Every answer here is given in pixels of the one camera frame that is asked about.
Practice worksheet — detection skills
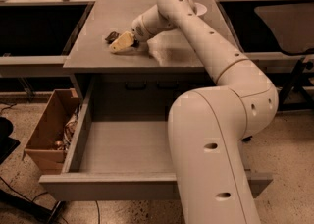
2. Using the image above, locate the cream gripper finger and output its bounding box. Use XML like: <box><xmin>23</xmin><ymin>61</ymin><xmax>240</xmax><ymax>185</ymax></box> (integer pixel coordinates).
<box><xmin>109</xmin><ymin>31</ymin><xmax>135</xmax><ymax>53</ymax></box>

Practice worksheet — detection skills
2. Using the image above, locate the dark chocolate bar wrapper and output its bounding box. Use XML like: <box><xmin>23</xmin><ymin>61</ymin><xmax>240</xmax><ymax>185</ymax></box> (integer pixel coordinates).
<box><xmin>105</xmin><ymin>31</ymin><xmax>119</xmax><ymax>44</ymax></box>

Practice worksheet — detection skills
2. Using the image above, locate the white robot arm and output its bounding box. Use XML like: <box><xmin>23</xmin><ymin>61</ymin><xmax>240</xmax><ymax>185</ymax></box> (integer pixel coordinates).
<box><xmin>110</xmin><ymin>0</ymin><xmax>278</xmax><ymax>224</ymax></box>

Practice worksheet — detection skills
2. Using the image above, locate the grey cabinet with top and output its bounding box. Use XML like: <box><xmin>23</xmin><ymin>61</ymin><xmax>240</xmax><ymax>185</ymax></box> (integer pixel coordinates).
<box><xmin>62</xmin><ymin>0</ymin><xmax>249</xmax><ymax>122</ymax></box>

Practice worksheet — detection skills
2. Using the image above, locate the open grey top drawer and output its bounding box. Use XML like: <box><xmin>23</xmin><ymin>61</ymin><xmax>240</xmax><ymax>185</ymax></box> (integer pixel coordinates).
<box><xmin>38</xmin><ymin>76</ymin><xmax>274</xmax><ymax>202</ymax></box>

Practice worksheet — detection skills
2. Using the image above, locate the white ceramic bowl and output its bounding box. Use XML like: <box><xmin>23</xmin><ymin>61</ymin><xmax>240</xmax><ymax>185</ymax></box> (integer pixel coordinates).
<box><xmin>195</xmin><ymin>3</ymin><xmax>207</xmax><ymax>17</ymax></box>

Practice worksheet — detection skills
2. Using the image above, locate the brown cardboard box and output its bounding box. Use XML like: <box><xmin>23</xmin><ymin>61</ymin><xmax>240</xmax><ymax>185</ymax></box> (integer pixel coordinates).
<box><xmin>24</xmin><ymin>88</ymin><xmax>80</xmax><ymax>175</ymax></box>

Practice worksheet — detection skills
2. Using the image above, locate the black office chair base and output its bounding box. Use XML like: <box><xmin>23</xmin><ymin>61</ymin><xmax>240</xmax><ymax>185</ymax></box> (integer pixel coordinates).
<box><xmin>0</xmin><ymin>117</ymin><xmax>20</xmax><ymax>164</ymax></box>

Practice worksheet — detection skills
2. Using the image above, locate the black drawer handle left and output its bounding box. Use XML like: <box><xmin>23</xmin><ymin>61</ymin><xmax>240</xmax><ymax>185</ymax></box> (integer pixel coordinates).
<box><xmin>125</xmin><ymin>82</ymin><xmax>147</xmax><ymax>90</ymax></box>

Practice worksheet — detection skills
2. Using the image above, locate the black drawer handle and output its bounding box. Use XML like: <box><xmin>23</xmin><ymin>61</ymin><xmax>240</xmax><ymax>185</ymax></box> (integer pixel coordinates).
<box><xmin>156</xmin><ymin>82</ymin><xmax>179</xmax><ymax>89</ymax></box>
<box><xmin>125</xmin><ymin>82</ymin><xmax>147</xmax><ymax>90</ymax></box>

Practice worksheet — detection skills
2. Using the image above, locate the black drawer handle right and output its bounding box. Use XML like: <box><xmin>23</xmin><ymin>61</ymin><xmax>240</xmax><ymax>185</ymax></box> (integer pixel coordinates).
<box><xmin>156</xmin><ymin>82</ymin><xmax>179</xmax><ymax>89</ymax></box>

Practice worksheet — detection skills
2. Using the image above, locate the black floor cable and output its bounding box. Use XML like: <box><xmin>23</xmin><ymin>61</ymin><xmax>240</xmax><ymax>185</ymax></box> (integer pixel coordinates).
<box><xmin>0</xmin><ymin>173</ymin><xmax>101</xmax><ymax>224</ymax></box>

